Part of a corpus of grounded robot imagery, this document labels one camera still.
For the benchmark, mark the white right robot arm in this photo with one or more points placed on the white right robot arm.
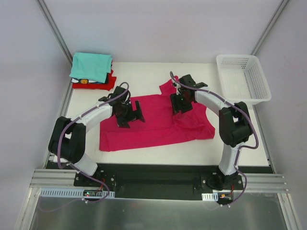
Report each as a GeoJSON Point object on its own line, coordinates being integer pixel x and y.
{"type": "Point", "coordinates": [235, 126]}

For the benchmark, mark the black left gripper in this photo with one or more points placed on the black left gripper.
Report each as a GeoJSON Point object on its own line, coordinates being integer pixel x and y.
{"type": "Point", "coordinates": [129, 116]}

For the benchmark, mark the crimson pink t shirt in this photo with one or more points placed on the crimson pink t shirt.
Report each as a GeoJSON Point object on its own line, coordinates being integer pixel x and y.
{"type": "Point", "coordinates": [161, 126]}

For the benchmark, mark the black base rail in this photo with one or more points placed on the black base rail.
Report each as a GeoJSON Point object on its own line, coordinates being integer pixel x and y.
{"type": "Point", "coordinates": [168, 182]}

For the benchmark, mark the folded dark printed t shirt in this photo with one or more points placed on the folded dark printed t shirt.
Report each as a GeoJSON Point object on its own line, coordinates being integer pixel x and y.
{"type": "Point", "coordinates": [85, 82]}

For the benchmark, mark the white plastic basket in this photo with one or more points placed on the white plastic basket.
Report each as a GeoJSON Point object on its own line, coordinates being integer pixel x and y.
{"type": "Point", "coordinates": [242, 79]}

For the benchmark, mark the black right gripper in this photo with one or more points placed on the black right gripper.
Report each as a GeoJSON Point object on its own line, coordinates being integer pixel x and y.
{"type": "Point", "coordinates": [180, 105]}

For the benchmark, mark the folded teal t shirt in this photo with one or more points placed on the folded teal t shirt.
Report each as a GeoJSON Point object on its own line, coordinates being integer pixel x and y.
{"type": "Point", "coordinates": [89, 66]}

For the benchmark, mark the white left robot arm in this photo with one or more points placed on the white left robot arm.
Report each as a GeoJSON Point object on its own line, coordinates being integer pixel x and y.
{"type": "Point", "coordinates": [68, 138]}

